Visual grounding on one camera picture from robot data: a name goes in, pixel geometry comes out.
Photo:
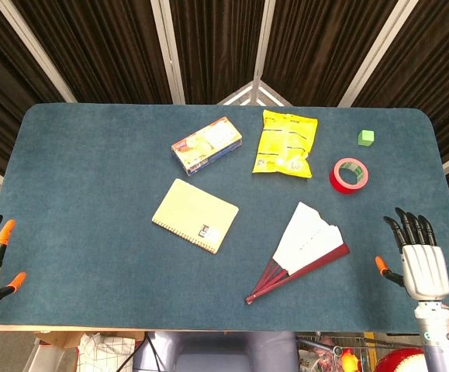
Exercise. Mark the yellow spiral notebook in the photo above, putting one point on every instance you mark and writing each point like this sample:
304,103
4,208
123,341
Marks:
193,215

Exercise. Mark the white triangular frame foot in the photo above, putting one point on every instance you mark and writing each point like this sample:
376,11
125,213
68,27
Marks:
257,87

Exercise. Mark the green cube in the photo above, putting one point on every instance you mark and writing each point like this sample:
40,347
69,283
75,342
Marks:
365,138

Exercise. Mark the blue-grey robot torso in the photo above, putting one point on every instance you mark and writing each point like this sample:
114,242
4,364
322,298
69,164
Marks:
216,352

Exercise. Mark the white checkered cloth bag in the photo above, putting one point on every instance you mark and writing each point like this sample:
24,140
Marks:
104,354

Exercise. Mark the yellow snack box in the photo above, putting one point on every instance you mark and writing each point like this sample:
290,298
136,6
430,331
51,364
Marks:
206,145

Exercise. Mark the right robot hand orange thumb tip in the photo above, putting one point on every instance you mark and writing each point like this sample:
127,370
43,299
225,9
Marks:
425,271

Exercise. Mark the blue felt table mat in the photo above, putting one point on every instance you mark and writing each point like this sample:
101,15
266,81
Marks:
92,193

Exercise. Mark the red tape roll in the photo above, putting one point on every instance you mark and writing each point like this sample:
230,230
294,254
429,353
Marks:
340,184

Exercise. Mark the white red folding fan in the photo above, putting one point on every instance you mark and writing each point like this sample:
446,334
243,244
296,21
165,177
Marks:
309,236

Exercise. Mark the yellow snack bag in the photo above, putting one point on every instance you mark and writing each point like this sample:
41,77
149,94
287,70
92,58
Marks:
284,143

